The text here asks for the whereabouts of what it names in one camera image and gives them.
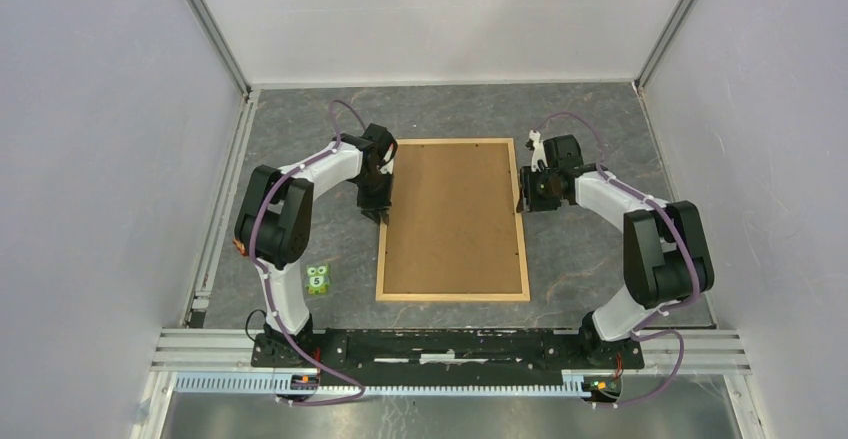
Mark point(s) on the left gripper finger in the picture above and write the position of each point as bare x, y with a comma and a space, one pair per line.
384, 215
371, 213

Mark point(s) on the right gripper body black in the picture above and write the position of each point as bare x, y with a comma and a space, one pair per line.
537, 188

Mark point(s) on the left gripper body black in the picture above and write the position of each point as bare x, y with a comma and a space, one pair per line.
374, 190

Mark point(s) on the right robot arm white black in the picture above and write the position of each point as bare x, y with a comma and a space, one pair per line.
666, 263

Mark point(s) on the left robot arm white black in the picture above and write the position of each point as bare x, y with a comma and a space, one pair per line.
275, 217

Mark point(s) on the green owl number toy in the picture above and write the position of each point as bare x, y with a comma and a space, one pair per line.
318, 279

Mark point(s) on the red small toy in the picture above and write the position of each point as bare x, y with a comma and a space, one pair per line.
241, 248

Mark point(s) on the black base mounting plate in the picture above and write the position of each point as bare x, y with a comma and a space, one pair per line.
445, 357

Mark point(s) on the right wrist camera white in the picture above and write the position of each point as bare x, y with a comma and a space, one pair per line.
535, 145

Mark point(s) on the toothed aluminium rail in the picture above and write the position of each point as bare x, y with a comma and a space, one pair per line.
287, 384

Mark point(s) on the right aluminium corner post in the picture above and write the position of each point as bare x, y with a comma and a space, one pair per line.
667, 35

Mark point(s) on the aluminium corner post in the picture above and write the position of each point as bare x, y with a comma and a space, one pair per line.
214, 34
667, 35

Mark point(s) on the left aluminium corner post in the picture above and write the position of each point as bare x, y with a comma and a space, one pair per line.
214, 34

